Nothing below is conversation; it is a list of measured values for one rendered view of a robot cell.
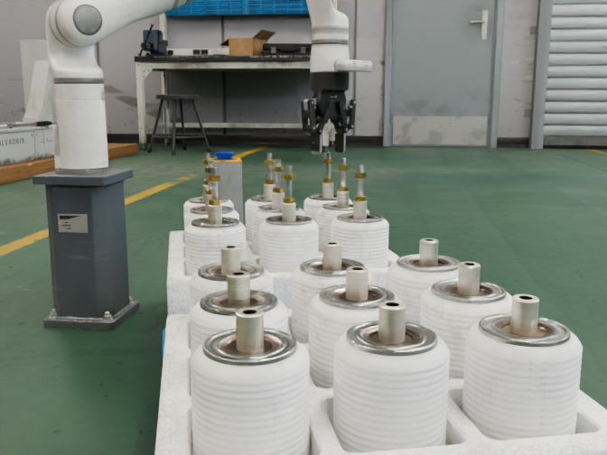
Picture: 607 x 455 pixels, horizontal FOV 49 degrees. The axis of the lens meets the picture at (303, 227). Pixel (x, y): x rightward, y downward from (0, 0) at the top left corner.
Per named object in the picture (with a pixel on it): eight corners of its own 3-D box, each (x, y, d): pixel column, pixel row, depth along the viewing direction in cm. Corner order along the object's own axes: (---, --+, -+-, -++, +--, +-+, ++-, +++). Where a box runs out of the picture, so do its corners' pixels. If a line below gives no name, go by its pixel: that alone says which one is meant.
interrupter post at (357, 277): (348, 304, 66) (348, 272, 66) (342, 297, 68) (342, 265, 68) (371, 303, 67) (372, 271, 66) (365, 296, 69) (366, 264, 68)
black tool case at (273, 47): (264, 59, 580) (264, 46, 578) (313, 59, 581) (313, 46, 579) (261, 56, 547) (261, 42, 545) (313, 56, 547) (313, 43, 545)
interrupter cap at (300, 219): (260, 226, 106) (260, 221, 105) (271, 218, 113) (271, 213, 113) (307, 227, 104) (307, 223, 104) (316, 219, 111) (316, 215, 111)
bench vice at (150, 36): (153, 59, 568) (152, 29, 563) (172, 59, 566) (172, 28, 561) (135, 56, 528) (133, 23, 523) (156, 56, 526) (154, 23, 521)
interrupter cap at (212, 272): (198, 285, 73) (198, 279, 73) (197, 268, 80) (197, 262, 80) (267, 283, 74) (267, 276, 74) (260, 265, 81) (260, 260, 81)
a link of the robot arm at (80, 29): (176, -44, 132) (154, -37, 139) (53, 3, 119) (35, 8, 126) (194, 3, 136) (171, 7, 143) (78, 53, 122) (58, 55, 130)
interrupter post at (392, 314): (381, 348, 55) (382, 310, 54) (373, 338, 57) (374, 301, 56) (409, 347, 55) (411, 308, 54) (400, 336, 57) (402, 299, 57)
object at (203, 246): (175, 334, 109) (172, 225, 105) (216, 319, 116) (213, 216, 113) (219, 347, 103) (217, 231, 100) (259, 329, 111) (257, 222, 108)
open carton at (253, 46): (235, 60, 599) (235, 33, 595) (275, 59, 585) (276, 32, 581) (219, 58, 572) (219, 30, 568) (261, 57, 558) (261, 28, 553)
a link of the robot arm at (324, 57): (344, 71, 120) (345, 35, 119) (299, 72, 128) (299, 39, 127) (375, 72, 127) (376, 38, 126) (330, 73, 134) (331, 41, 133)
